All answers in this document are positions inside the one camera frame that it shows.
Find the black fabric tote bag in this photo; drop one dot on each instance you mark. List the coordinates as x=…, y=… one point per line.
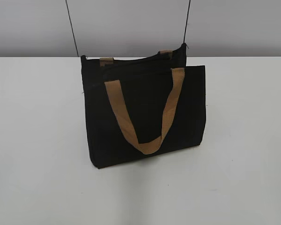
x=107, y=145

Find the tan front bag handle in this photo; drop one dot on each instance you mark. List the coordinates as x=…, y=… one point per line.
x=145, y=107

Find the tan bag handle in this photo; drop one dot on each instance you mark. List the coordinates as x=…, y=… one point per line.
x=145, y=107
x=110, y=60

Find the tan rear bag handle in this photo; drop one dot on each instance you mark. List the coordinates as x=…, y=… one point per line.
x=110, y=60

